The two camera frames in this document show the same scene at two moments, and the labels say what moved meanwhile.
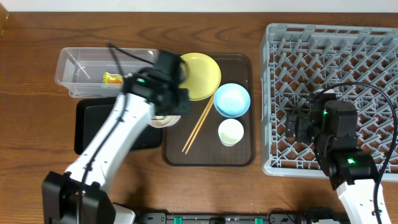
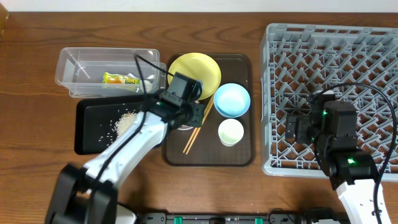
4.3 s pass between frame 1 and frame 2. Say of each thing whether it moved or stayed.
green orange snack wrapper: stayed
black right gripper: stayed
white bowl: moved
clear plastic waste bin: stayed
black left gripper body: moved
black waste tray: stayed
